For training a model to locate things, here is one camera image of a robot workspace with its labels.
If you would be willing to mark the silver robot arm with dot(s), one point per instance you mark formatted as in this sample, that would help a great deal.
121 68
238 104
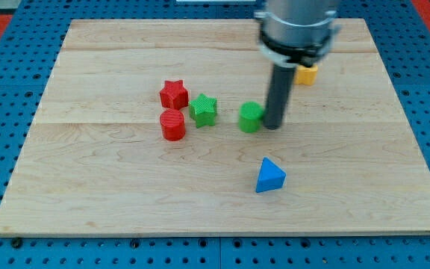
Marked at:
297 32

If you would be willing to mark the red star block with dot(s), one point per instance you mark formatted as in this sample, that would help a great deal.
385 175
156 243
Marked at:
174 95

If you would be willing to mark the green star block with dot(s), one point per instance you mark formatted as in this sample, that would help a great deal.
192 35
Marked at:
203 110

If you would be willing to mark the red cylinder block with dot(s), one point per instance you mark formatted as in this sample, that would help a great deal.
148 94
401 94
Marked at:
172 123

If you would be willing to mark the wooden board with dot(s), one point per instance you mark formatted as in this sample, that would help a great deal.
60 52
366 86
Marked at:
95 163

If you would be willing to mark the blue triangle block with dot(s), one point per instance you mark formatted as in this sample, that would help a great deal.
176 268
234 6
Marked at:
270 176

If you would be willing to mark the green cylinder block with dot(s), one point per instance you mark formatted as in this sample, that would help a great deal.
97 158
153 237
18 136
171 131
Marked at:
250 115

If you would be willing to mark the yellow block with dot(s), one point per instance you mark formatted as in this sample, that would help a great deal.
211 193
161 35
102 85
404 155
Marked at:
306 75

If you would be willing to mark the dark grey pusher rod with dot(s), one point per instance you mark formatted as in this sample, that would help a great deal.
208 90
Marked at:
280 84

